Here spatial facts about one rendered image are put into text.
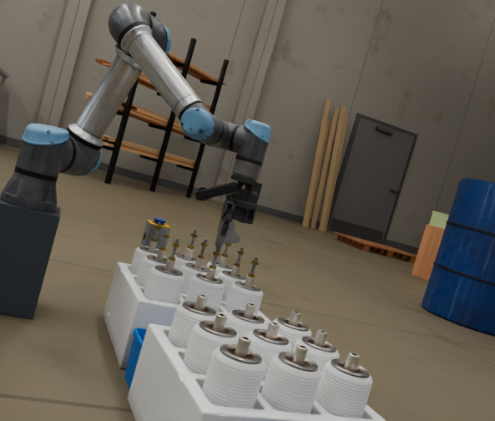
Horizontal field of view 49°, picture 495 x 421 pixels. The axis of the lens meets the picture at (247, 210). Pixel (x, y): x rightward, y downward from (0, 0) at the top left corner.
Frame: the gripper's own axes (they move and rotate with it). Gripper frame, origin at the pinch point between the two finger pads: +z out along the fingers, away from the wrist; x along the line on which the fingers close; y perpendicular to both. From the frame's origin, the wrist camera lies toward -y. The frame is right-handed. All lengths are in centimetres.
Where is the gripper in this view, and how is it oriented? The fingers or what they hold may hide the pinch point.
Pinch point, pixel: (216, 246)
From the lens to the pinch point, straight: 149.0
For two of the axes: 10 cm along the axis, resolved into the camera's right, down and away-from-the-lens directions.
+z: -2.8, 9.6, 0.6
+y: 9.5, 2.6, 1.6
